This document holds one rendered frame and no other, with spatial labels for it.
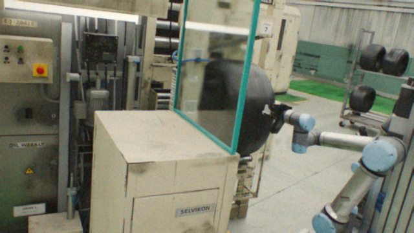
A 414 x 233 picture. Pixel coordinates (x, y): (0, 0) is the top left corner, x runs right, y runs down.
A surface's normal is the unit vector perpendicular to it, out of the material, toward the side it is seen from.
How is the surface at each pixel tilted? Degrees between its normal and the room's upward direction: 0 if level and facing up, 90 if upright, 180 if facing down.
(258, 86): 50
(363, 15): 90
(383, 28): 90
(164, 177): 90
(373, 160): 83
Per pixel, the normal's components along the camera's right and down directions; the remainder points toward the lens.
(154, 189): 0.44, 0.30
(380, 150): -0.70, -0.02
